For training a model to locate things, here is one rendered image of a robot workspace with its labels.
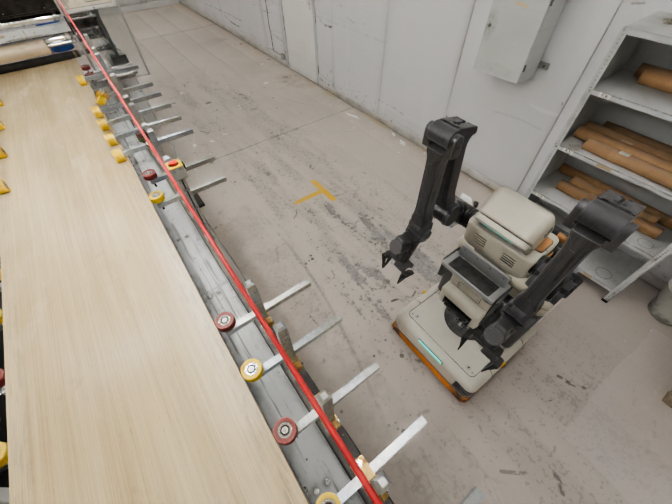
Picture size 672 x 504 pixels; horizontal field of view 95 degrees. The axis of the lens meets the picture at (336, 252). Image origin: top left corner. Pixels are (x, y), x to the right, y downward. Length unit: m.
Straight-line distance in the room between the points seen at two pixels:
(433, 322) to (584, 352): 1.10
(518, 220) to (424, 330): 1.08
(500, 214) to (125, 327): 1.51
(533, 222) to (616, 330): 1.92
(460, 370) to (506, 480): 0.60
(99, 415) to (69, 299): 0.59
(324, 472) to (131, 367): 0.84
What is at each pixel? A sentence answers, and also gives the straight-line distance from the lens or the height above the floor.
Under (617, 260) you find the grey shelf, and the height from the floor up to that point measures 0.14.
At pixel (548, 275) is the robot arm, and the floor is 1.42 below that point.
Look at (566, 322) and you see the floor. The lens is 2.81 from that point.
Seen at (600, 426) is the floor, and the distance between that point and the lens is 2.58.
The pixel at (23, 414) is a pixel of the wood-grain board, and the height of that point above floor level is 0.90.
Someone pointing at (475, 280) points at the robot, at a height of 1.04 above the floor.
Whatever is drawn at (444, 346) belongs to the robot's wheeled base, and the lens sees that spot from 2.02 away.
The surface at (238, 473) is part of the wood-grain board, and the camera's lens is 1.21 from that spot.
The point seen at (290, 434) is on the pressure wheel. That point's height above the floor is 0.91.
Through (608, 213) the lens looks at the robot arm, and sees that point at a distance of 0.83.
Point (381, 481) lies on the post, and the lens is 0.93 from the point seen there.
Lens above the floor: 2.07
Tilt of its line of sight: 51 degrees down
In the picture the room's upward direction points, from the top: 2 degrees counter-clockwise
